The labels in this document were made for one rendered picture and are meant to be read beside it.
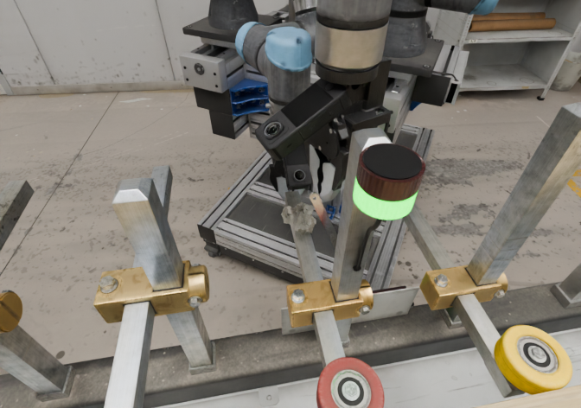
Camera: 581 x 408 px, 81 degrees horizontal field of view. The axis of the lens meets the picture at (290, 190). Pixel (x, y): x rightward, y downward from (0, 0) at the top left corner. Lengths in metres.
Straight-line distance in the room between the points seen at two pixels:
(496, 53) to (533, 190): 3.20
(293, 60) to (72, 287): 1.55
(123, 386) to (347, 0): 0.45
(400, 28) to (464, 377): 0.77
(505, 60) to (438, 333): 3.24
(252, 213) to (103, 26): 2.14
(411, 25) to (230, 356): 0.82
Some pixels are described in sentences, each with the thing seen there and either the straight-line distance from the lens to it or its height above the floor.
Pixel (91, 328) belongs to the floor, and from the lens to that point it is 1.71.
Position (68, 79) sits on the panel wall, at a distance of 3.56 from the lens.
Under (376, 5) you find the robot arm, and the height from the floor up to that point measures 1.27.
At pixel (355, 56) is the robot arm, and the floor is 1.23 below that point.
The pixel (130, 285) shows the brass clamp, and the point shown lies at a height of 0.97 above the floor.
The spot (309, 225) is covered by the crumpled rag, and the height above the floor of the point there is 0.87.
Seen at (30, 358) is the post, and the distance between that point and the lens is 0.69.
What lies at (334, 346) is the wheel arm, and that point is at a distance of 0.54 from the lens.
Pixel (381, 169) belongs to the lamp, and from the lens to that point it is 0.32.
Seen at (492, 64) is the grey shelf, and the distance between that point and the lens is 3.75.
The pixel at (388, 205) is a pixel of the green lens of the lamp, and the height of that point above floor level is 1.14.
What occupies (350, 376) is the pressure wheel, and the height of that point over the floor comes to 0.91.
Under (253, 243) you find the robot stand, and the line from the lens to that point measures 1.46.
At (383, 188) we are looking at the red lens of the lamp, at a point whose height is 1.16.
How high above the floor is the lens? 1.36
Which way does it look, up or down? 42 degrees down
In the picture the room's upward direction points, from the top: straight up
